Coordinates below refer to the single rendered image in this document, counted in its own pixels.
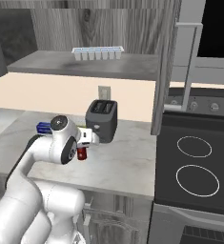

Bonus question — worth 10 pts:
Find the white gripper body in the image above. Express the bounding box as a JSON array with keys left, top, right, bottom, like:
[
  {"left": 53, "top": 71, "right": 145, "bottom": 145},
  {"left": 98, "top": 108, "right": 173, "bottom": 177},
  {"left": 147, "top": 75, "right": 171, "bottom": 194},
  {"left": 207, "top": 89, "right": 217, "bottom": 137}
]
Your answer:
[{"left": 90, "top": 132, "right": 101, "bottom": 146}]

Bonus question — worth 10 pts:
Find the red syrup bottle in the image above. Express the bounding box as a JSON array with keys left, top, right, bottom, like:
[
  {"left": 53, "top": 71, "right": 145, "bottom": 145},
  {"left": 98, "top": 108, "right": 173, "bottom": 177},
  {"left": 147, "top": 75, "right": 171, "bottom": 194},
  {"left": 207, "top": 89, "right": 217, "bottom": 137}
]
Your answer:
[{"left": 77, "top": 146, "right": 89, "bottom": 162}]

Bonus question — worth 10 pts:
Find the blue condiment bottle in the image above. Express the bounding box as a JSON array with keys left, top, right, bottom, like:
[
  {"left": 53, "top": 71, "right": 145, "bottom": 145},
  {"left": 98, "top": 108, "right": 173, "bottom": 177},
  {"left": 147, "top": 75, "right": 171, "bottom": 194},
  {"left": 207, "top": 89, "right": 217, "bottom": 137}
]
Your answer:
[{"left": 35, "top": 121, "right": 52, "bottom": 135}]

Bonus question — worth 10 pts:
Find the grey wood open cabinet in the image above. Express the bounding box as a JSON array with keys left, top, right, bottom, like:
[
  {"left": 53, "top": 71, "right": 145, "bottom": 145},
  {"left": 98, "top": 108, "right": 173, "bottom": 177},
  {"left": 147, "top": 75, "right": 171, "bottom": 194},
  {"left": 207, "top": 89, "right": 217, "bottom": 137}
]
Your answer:
[{"left": 0, "top": 0, "right": 178, "bottom": 82}]

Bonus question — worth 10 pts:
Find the grey base cabinet front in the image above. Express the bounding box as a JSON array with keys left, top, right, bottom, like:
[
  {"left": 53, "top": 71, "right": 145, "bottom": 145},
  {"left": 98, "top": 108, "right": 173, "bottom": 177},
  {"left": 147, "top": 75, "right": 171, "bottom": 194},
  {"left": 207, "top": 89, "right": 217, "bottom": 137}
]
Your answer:
[{"left": 72, "top": 188, "right": 153, "bottom": 244}]

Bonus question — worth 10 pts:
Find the grey wood cabinet door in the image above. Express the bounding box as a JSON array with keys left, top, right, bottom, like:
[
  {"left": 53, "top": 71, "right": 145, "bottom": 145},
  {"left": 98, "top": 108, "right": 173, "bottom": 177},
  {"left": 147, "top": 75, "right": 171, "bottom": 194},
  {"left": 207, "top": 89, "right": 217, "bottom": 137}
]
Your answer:
[{"left": 150, "top": 0, "right": 183, "bottom": 136}]

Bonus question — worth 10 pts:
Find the dark grey toaster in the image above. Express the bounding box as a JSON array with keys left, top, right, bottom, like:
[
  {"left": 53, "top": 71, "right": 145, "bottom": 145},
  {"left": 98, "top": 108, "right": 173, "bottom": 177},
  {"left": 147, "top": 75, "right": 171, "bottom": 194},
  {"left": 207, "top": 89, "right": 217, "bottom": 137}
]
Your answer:
[{"left": 85, "top": 98, "right": 118, "bottom": 144}]

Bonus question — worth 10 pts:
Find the white ice cube tray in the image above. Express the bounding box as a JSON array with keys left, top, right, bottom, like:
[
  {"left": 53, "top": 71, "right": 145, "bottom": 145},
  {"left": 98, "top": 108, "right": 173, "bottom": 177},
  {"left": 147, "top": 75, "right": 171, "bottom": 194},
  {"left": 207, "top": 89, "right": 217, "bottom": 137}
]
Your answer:
[{"left": 71, "top": 46, "right": 126, "bottom": 62}]

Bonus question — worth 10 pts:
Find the black stove with hob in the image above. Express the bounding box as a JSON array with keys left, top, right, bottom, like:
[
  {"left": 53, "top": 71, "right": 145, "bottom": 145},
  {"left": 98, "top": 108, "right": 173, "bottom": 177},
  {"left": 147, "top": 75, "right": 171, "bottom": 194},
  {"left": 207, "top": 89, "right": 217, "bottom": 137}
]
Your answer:
[{"left": 147, "top": 87, "right": 224, "bottom": 244}]

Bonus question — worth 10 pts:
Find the grey microwave oven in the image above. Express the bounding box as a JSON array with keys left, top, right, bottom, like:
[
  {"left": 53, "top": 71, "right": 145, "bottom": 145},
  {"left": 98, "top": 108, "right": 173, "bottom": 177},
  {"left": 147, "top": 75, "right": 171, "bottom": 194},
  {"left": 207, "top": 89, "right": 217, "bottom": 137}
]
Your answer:
[{"left": 173, "top": 0, "right": 224, "bottom": 86}]

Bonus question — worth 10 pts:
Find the white wall outlet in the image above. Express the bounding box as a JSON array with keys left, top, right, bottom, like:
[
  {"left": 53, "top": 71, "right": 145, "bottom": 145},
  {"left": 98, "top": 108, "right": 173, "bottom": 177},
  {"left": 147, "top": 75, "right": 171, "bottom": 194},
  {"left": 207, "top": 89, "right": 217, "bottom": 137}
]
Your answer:
[{"left": 97, "top": 84, "right": 112, "bottom": 101}]

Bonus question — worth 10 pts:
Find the grey cabinet door handle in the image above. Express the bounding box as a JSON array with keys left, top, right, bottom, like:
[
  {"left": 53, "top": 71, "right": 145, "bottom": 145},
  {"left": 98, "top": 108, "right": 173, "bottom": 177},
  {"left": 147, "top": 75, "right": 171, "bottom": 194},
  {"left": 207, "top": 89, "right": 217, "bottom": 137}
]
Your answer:
[{"left": 163, "top": 22, "right": 204, "bottom": 113}]

